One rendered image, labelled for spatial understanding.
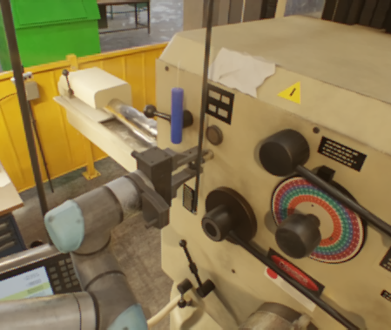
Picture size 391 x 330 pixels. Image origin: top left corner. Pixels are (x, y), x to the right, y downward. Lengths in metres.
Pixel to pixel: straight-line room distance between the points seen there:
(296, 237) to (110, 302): 0.30
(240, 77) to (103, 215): 0.35
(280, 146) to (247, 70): 0.19
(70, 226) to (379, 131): 0.48
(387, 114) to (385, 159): 0.07
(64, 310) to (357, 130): 0.49
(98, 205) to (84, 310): 0.16
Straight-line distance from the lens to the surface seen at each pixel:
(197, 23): 1.60
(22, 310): 0.48
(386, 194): 0.53
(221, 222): 0.67
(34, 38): 4.24
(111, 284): 0.54
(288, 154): 0.50
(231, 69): 0.63
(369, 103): 0.54
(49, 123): 3.05
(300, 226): 0.52
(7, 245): 1.98
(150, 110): 0.77
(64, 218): 0.52
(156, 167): 0.56
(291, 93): 0.56
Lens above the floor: 2.08
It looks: 35 degrees down
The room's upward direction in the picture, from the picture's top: 4 degrees clockwise
